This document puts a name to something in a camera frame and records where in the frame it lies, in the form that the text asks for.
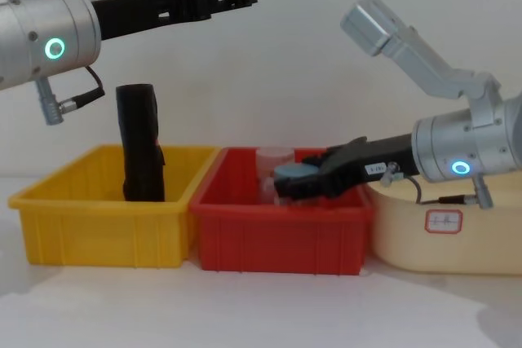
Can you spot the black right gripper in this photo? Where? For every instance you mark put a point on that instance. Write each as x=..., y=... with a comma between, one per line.
x=367, y=160

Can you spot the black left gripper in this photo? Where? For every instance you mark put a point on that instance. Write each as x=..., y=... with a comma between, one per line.
x=134, y=11

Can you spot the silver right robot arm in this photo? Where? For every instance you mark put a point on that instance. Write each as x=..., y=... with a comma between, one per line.
x=461, y=144

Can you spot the clear plastic cup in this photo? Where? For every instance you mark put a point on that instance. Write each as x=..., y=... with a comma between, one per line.
x=271, y=160

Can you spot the red plastic bin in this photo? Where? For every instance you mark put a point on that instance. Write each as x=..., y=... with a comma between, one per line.
x=277, y=238

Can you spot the white red-edged label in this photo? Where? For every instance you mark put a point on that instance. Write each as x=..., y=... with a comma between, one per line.
x=443, y=221

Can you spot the cream plastic basin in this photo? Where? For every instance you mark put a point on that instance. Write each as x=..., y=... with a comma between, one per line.
x=448, y=250

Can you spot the black upright tool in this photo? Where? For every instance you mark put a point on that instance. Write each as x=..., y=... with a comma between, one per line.
x=140, y=140

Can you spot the yellow plastic bin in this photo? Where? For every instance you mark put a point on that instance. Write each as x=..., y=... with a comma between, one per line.
x=102, y=225

